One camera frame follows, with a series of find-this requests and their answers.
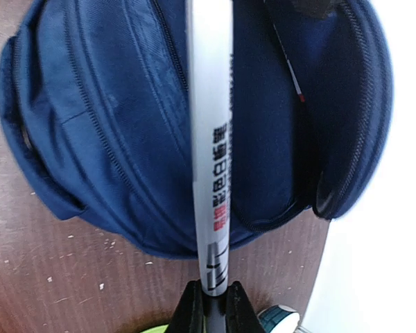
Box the white teal bowl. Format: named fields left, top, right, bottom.
left=258, top=305, right=300, bottom=333

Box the black marker pen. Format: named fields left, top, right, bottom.
left=187, top=1, right=234, bottom=332

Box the navy blue backpack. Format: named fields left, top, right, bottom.
left=0, top=1, right=393, bottom=259

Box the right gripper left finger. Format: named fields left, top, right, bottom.
left=168, top=280, right=204, bottom=333

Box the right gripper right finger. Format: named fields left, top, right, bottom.
left=226, top=281, right=263, bottom=333

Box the green plate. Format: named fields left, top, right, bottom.
left=140, top=324, right=168, bottom=333

